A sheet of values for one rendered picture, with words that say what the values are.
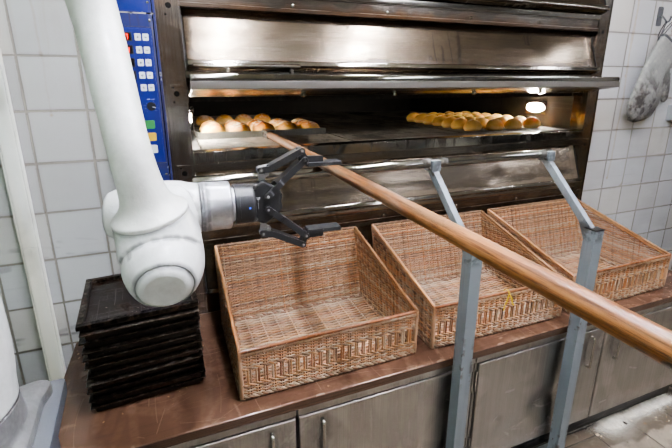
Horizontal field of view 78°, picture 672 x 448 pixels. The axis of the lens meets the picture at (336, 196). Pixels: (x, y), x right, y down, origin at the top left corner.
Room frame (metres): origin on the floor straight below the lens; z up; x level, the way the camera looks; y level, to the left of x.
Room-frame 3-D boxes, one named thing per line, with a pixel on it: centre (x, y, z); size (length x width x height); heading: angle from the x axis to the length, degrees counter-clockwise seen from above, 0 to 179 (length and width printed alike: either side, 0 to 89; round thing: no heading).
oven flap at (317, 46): (1.69, -0.36, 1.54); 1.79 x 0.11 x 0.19; 111
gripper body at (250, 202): (0.75, 0.15, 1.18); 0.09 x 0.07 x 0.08; 111
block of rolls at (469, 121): (2.32, -0.74, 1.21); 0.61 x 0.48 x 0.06; 21
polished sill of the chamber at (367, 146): (1.72, -0.35, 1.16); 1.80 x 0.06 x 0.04; 111
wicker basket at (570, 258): (1.67, -1.03, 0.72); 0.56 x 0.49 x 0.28; 112
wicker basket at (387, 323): (1.24, 0.09, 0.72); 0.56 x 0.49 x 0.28; 112
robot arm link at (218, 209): (0.73, 0.22, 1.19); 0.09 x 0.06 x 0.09; 21
